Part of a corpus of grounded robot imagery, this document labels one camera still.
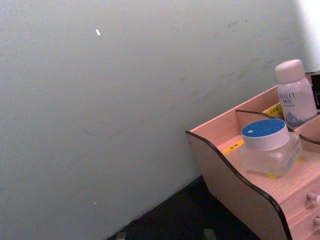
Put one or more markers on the white drawer knob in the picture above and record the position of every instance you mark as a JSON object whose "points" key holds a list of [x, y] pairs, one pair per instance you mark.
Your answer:
{"points": [[313, 197], [317, 221]]}

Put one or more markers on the light wooden desk organizer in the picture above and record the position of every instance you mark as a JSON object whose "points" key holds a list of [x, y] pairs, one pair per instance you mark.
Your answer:
{"points": [[240, 200]]}

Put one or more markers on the black box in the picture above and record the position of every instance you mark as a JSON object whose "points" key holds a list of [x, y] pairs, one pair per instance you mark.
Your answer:
{"points": [[316, 90]]}

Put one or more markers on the black table cloth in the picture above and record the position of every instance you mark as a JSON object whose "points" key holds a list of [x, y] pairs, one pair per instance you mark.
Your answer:
{"points": [[180, 215]]}

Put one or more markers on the white plastic bottle with cap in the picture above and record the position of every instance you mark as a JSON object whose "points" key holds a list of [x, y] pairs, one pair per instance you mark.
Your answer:
{"points": [[296, 97]]}

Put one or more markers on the yellow label strip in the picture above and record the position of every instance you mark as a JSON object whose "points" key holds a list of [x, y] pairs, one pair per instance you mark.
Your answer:
{"points": [[273, 110], [233, 146]]}

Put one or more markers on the clear jar with blue lid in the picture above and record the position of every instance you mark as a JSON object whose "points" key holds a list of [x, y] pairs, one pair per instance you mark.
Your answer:
{"points": [[267, 142]]}

